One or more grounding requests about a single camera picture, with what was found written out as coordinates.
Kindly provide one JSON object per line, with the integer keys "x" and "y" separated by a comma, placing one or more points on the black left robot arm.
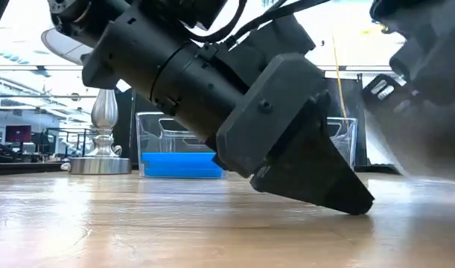
{"x": 145, "y": 67}

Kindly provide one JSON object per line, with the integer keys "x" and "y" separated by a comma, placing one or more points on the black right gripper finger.
{"x": 428, "y": 141}

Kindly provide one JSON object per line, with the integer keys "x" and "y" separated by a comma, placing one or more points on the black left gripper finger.
{"x": 316, "y": 178}

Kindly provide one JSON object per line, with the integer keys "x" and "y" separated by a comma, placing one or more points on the white shade silver table lamp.
{"x": 104, "y": 111}

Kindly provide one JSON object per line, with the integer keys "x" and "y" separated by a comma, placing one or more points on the clear plastic bin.
{"x": 152, "y": 134}
{"x": 346, "y": 141}

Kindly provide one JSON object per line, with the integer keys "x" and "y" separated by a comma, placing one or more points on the black aluminium table frame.
{"x": 26, "y": 169}

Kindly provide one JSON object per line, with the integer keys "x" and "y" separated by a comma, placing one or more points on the dark red monitor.
{"x": 18, "y": 134}

